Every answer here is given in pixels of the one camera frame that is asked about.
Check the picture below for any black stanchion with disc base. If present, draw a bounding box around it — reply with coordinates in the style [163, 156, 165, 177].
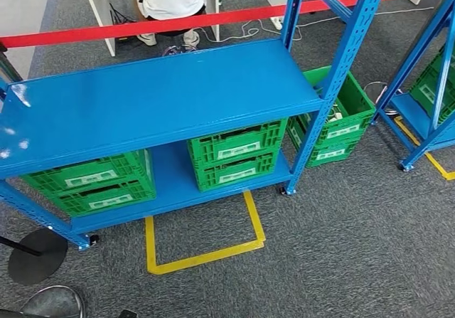
[0, 227, 69, 287]

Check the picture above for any blue metal shelf rack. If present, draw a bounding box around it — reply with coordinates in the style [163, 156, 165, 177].
[371, 0, 455, 173]
[0, 0, 392, 252]

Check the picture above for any white power adapter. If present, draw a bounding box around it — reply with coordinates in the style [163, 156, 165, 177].
[325, 103, 345, 122]

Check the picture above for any chrome rimmed round base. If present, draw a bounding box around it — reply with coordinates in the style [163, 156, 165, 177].
[0, 285, 87, 318]

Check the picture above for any long red barrier belt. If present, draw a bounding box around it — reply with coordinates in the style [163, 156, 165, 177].
[0, 0, 455, 49]

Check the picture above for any chrome stool base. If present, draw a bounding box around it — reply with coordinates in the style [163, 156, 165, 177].
[162, 43, 198, 58]

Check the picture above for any white cable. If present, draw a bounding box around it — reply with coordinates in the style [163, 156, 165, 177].
[193, 5, 435, 43]

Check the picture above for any black stanchion post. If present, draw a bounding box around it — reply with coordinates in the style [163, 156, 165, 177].
[0, 42, 23, 85]

